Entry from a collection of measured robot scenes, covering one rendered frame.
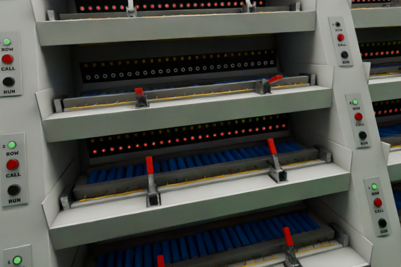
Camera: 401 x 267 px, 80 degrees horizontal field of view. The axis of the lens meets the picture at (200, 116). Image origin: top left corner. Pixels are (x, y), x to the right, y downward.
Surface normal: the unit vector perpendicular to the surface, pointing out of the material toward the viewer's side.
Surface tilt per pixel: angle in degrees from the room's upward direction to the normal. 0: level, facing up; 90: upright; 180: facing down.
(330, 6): 90
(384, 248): 90
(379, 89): 113
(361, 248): 90
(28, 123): 90
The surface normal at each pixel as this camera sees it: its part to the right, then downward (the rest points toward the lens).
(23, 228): 0.17, -0.14
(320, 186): 0.21, 0.25
